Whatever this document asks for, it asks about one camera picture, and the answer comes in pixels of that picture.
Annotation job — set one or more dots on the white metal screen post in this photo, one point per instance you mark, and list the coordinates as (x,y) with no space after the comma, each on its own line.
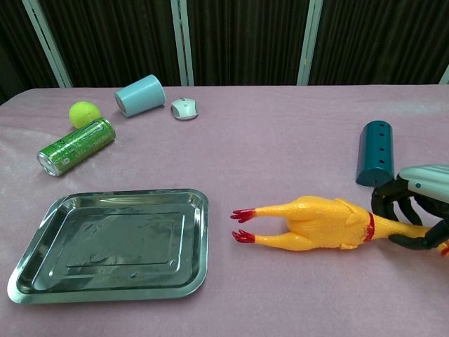
(182,42)
(47,38)
(309,42)
(445,77)

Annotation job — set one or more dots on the light blue plastic cup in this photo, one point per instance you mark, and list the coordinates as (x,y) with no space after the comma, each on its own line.
(140,94)

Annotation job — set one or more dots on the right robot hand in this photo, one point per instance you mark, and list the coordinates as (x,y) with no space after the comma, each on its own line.
(428,182)

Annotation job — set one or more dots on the green drink can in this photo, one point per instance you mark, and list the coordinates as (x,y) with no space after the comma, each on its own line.
(77,145)

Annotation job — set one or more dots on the black pleated curtain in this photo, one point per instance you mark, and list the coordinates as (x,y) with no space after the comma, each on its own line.
(245,35)

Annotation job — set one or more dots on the white computer mouse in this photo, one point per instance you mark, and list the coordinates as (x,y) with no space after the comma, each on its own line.
(184,109)

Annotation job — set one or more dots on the yellow-green tennis ball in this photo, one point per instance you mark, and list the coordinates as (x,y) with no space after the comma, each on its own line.
(82,113)

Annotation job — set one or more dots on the teal cylindrical holder with holes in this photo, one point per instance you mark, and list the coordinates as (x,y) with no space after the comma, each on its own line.
(375,151)

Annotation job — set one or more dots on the yellow rubber chicken toy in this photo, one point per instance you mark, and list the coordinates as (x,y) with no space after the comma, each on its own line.
(315,224)

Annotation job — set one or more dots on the pink velvet tablecloth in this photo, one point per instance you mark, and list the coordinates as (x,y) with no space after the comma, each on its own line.
(263,158)

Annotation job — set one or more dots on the stainless steel tray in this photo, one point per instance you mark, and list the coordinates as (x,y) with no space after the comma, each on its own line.
(105,245)

